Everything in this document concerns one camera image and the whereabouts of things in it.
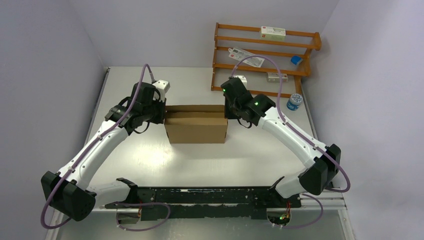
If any brown cardboard box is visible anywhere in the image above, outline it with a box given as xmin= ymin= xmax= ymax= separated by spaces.
xmin=164 ymin=104 xmax=228 ymax=144

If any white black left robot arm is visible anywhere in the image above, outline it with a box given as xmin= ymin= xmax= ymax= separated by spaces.
xmin=41 ymin=80 xmax=171 ymax=222

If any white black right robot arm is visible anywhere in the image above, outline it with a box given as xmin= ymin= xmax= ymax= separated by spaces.
xmin=221 ymin=77 xmax=341 ymax=207

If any small grey-white box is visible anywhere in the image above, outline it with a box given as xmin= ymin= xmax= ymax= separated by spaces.
xmin=266 ymin=72 xmax=289 ymax=83

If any green white box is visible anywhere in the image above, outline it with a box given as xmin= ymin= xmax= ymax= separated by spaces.
xmin=259 ymin=26 xmax=286 ymax=42

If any flat white packet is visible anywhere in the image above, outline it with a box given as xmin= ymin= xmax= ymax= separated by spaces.
xmin=228 ymin=47 xmax=265 ymax=68

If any orange wooden shelf rack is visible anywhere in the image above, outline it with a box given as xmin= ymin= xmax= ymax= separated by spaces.
xmin=210 ymin=23 xmax=322 ymax=98

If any blue white round jar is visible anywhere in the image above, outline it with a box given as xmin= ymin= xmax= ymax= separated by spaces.
xmin=286 ymin=93 xmax=304 ymax=111

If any small blue block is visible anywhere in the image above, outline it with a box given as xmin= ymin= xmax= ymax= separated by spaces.
xmin=290 ymin=55 xmax=303 ymax=66

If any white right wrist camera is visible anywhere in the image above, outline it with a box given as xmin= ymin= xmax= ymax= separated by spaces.
xmin=234 ymin=75 xmax=248 ymax=88

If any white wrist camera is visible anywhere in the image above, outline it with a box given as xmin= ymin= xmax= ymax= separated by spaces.
xmin=234 ymin=75 xmax=248 ymax=88
xmin=153 ymin=79 xmax=171 ymax=98

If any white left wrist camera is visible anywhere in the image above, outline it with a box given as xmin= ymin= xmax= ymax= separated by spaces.
xmin=153 ymin=79 xmax=171 ymax=98

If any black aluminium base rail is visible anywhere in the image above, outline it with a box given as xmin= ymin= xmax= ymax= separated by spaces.
xmin=54 ymin=185 xmax=347 ymax=221

